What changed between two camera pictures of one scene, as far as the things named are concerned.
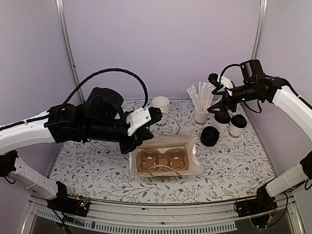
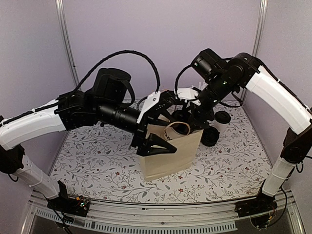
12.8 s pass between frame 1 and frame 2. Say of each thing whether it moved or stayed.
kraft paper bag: moved
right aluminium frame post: stayed
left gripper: moved
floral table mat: stayed
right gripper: moved
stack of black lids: stayed
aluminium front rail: stayed
